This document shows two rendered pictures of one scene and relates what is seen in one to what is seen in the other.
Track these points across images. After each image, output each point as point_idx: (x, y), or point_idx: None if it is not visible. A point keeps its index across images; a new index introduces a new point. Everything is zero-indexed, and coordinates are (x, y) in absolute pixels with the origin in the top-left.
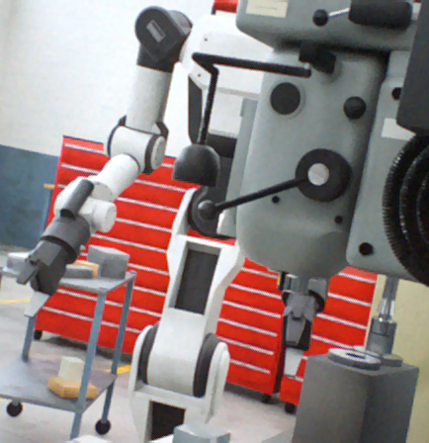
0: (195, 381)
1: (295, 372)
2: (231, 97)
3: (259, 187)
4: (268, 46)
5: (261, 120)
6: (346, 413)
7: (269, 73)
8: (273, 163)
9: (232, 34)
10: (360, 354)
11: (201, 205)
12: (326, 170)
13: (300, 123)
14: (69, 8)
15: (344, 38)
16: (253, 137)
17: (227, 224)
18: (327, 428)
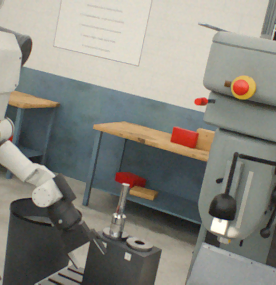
0: None
1: (79, 264)
2: None
3: (263, 210)
4: (16, 55)
5: (267, 179)
6: (153, 271)
7: (272, 157)
8: (267, 197)
9: (2, 49)
10: (132, 240)
11: (269, 232)
12: None
13: (275, 176)
14: None
15: None
16: (261, 187)
17: (226, 228)
18: (147, 282)
